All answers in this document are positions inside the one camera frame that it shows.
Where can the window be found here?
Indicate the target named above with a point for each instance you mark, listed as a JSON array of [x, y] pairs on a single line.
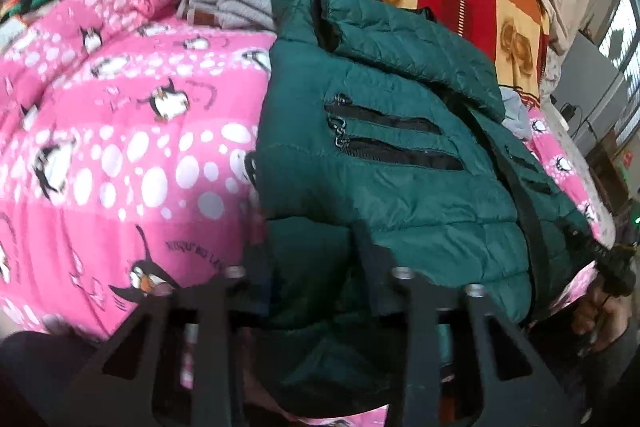
[[622, 32]]

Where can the folded grey garment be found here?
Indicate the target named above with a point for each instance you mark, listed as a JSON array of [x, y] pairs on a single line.
[[225, 2]]

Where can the grey cabinet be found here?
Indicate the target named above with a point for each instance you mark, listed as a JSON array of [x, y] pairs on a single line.
[[595, 82]]

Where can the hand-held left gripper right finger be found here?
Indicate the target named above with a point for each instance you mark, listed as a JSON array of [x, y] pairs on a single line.
[[375, 272]]

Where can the person's right hand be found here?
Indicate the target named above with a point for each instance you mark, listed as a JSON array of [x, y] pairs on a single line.
[[587, 317]]

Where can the brown wooden furniture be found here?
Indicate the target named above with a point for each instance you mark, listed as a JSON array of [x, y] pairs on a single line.
[[615, 177]]

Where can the green quilted jacket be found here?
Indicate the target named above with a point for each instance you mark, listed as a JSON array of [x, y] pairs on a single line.
[[400, 197]]

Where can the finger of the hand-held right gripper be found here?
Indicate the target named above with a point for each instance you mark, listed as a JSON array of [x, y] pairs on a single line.
[[590, 249]]

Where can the grey cloth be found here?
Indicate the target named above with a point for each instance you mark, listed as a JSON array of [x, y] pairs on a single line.
[[515, 112]]

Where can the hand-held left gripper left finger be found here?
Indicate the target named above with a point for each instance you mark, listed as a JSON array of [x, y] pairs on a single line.
[[220, 332]]

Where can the pink penguin blanket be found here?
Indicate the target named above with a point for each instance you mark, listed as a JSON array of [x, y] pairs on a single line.
[[125, 157]]

